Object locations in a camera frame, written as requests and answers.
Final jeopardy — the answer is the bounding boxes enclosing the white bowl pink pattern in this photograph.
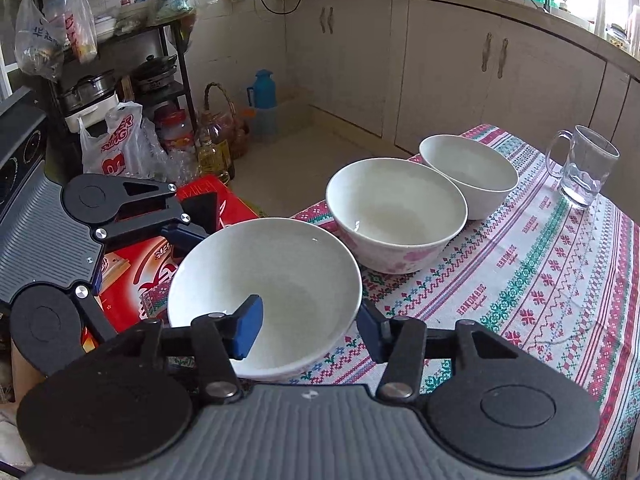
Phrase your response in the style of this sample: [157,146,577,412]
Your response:
[326,157,468,275]

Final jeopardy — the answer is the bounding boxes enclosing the beige kitchen cabinets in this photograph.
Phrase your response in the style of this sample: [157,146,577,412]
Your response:
[283,0,639,216]

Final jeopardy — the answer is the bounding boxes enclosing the white red plastic bag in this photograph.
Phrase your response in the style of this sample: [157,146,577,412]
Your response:
[79,102,150,179]

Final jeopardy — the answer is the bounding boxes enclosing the yellow oil bottle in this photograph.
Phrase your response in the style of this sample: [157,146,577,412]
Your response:
[198,136,235,184]

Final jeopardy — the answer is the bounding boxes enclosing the black cooking pot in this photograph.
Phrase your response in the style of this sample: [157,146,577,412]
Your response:
[130,54,178,93]

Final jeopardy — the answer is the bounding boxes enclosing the wicker basket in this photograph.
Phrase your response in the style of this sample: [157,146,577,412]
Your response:
[200,81,250,160]

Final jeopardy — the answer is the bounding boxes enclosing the patterned woven tablecloth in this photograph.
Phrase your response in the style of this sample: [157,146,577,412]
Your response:
[234,122,640,480]

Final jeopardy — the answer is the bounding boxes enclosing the black metal shelf rack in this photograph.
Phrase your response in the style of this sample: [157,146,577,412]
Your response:
[36,0,196,125]

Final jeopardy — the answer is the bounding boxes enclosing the blue thermos jug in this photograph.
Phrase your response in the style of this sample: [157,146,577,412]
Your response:
[246,70,278,141]

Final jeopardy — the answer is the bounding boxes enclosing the clear glass mug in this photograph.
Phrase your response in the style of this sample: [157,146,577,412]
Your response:
[546,125,620,209]

